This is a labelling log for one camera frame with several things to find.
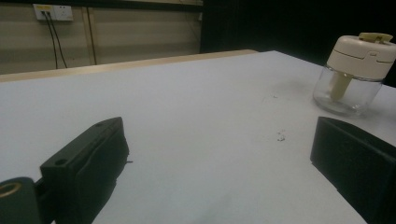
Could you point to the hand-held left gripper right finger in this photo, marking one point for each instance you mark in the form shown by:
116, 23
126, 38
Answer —
358, 161

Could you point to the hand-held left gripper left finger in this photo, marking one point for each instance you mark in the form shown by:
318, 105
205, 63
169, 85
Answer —
77, 174

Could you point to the pale yellow jar spoon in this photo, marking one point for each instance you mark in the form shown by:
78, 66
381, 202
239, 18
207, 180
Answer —
341, 85

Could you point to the glass jar with cream lid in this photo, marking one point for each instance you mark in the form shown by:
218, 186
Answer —
358, 59

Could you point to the white topped wooden table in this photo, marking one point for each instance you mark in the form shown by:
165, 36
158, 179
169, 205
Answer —
202, 124

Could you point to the black curtain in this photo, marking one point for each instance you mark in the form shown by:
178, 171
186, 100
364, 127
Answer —
280, 25

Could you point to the wooden wall strip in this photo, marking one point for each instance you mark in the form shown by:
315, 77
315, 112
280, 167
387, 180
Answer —
88, 34

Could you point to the white wall socket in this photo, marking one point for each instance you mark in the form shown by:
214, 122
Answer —
59, 13

